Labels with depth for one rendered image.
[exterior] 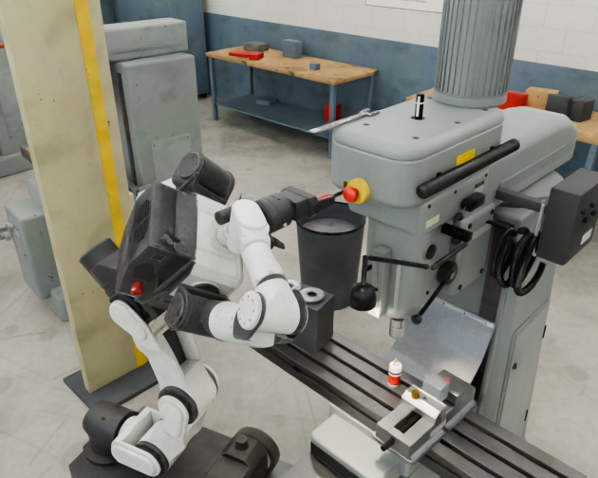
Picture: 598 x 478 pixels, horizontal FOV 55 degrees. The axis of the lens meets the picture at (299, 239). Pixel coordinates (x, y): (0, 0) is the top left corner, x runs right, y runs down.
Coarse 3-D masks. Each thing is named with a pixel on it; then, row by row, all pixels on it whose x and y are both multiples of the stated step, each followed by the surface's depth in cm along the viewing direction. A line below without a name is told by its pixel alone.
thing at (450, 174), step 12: (504, 144) 153; (516, 144) 156; (480, 156) 145; (492, 156) 147; (504, 156) 153; (456, 168) 139; (468, 168) 140; (480, 168) 144; (432, 180) 132; (444, 180) 133; (456, 180) 137; (420, 192) 130; (432, 192) 130
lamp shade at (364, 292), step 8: (352, 288) 150; (360, 288) 149; (368, 288) 149; (352, 296) 150; (360, 296) 148; (368, 296) 149; (376, 296) 151; (352, 304) 151; (360, 304) 149; (368, 304) 149
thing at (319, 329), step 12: (300, 288) 209; (312, 288) 208; (312, 300) 202; (324, 300) 204; (312, 312) 200; (324, 312) 203; (312, 324) 202; (324, 324) 206; (300, 336) 208; (312, 336) 205; (324, 336) 209; (312, 348) 207
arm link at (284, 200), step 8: (280, 192) 149; (288, 192) 146; (296, 192) 145; (304, 192) 145; (272, 200) 138; (280, 200) 138; (288, 200) 139; (296, 200) 142; (304, 200) 142; (312, 200) 142; (280, 208) 137; (288, 208) 139; (296, 208) 141; (304, 208) 142; (312, 208) 142; (280, 216) 137; (288, 216) 139; (296, 216) 142; (304, 216) 144; (280, 224) 138; (288, 224) 141
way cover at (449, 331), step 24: (432, 312) 211; (456, 312) 206; (408, 336) 215; (432, 336) 210; (456, 336) 205; (480, 336) 199; (408, 360) 211; (432, 360) 207; (456, 360) 203; (480, 360) 198
